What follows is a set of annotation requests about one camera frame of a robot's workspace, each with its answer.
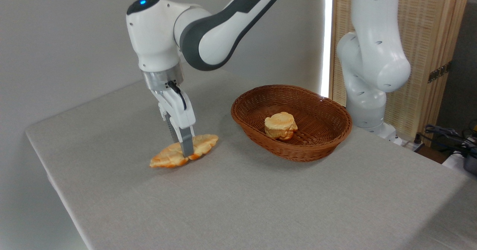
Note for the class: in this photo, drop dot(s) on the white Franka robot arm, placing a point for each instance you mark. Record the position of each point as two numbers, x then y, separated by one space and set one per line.
223 30

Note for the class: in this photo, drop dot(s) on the round golden bread roll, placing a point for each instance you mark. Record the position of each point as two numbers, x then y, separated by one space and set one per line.
280 126

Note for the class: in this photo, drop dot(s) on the white power strip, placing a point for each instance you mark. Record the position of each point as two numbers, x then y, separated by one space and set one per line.
410 144

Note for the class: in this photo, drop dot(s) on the long golden bread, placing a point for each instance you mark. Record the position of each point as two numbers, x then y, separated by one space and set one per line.
167 158

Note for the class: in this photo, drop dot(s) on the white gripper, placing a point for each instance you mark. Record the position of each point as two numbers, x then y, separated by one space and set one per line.
179 112

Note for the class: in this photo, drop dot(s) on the brown oval wicker basket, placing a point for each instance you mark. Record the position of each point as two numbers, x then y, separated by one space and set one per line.
320 130

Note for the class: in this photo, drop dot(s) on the dark metal screen hinge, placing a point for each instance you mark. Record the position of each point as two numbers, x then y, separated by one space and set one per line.
439 72

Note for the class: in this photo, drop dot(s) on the bamboo folding screen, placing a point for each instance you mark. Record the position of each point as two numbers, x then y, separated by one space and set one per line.
428 26

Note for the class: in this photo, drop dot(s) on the grey tablecloth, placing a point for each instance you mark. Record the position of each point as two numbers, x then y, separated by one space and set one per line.
238 201

